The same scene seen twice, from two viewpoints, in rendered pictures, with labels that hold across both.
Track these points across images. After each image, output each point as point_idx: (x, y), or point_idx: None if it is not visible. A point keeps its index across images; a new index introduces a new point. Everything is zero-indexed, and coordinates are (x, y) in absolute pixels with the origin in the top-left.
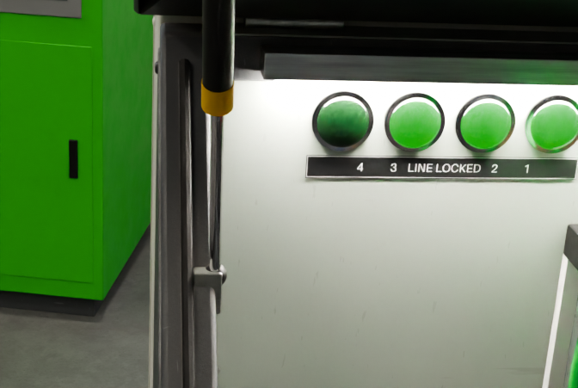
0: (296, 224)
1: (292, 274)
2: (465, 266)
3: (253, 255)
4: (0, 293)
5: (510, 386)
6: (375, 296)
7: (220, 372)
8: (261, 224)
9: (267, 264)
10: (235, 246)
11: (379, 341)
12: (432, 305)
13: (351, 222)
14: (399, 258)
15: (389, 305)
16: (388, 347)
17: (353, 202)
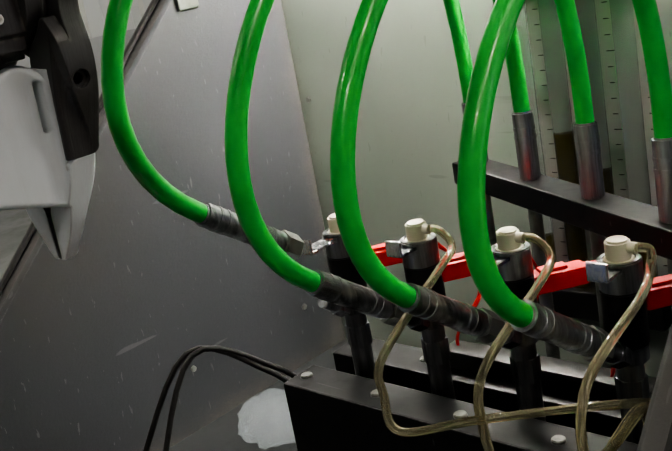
0: None
1: (332, 19)
2: (437, 0)
3: (308, 7)
4: None
5: (499, 115)
6: (384, 33)
7: (311, 102)
8: None
9: (317, 13)
10: (297, 1)
11: (396, 73)
12: (423, 39)
13: None
14: None
15: (395, 41)
16: (403, 78)
17: None
